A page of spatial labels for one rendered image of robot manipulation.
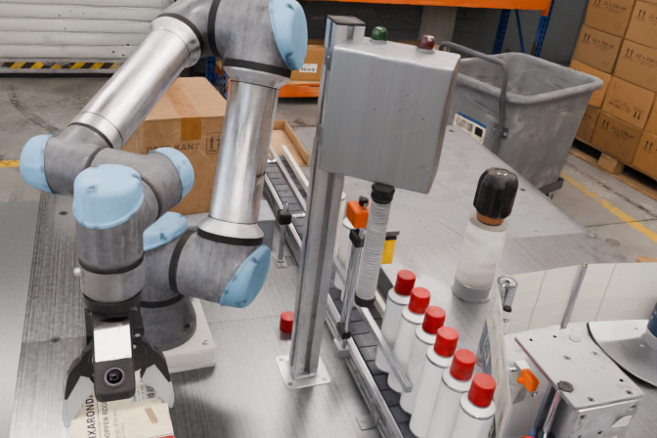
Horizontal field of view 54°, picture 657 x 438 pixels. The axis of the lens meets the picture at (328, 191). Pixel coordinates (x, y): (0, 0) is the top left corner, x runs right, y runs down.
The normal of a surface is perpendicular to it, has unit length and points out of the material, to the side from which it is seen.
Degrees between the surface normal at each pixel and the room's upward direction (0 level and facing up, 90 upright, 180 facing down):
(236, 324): 0
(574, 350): 0
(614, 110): 91
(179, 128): 90
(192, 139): 90
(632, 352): 0
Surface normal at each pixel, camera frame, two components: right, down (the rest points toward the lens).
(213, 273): -0.23, 0.06
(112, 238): 0.34, 0.45
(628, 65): -0.89, 0.11
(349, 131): -0.29, 0.40
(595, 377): 0.11, -0.88
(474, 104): -0.77, 0.26
